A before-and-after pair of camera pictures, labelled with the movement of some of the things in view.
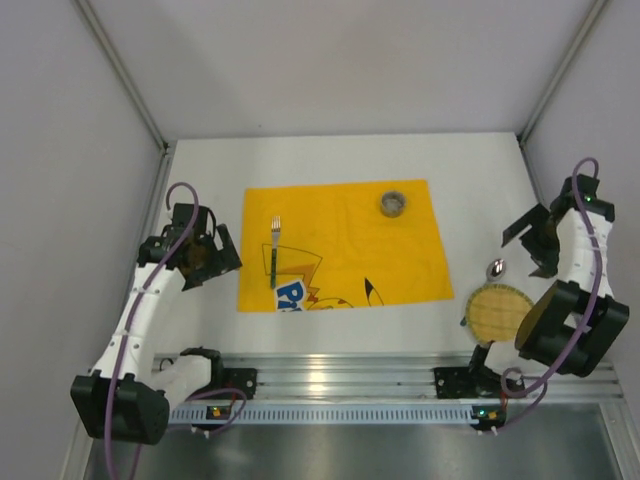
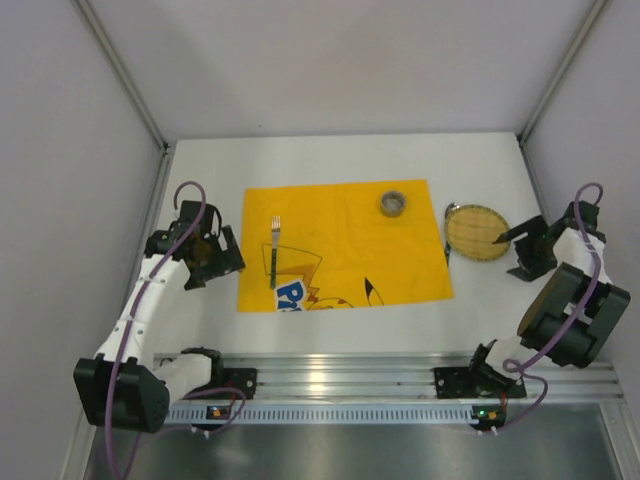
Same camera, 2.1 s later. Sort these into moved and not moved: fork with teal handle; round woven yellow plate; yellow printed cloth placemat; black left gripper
Moved: round woven yellow plate
Not moved: yellow printed cloth placemat; fork with teal handle; black left gripper
